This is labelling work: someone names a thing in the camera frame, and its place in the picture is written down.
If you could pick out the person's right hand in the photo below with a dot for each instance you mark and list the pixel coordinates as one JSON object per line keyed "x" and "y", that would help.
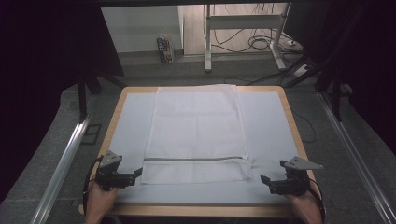
{"x": 303, "y": 203}

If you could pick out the wooden-edged table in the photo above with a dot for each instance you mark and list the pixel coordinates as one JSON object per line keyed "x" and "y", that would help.
{"x": 200, "y": 211}

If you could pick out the person's left hand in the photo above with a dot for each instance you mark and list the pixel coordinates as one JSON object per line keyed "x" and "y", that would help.
{"x": 101, "y": 199}

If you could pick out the black metal stand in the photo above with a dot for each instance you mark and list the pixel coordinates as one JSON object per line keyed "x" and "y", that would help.
{"x": 336, "y": 99}
{"x": 82, "y": 99}

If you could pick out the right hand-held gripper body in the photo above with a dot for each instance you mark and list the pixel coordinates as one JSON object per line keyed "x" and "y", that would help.
{"x": 292, "y": 183}

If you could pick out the white table mat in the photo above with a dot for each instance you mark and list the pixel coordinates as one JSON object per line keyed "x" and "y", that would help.
{"x": 271, "y": 124}

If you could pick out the dark curtain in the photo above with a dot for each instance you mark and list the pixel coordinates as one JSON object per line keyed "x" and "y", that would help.
{"x": 370, "y": 62}
{"x": 40, "y": 77}

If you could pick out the aluminium floor rail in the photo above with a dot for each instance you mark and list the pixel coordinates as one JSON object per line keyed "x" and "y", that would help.
{"x": 355, "y": 152}
{"x": 59, "y": 174}

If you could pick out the white mesh laundry bag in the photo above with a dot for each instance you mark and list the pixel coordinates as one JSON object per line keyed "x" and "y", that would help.
{"x": 199, "y": 130}

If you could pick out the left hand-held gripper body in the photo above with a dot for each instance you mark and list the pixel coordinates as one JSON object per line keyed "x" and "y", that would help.
{"x": 109, "y": 179}

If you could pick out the black rectangular floor frame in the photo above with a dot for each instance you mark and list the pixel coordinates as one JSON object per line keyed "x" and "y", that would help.
{"x": 91, "y": 134}

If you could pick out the white metal desk frame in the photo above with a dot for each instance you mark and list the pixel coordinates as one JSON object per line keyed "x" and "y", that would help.
{"x": 208, "y": 40}

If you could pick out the white power strip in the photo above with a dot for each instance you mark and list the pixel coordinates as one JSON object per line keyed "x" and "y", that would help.
{"x": 301, "y": 71}

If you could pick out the clear pack of bottles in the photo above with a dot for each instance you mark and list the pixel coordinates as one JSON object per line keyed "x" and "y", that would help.
{"x": 165, "y": 48}

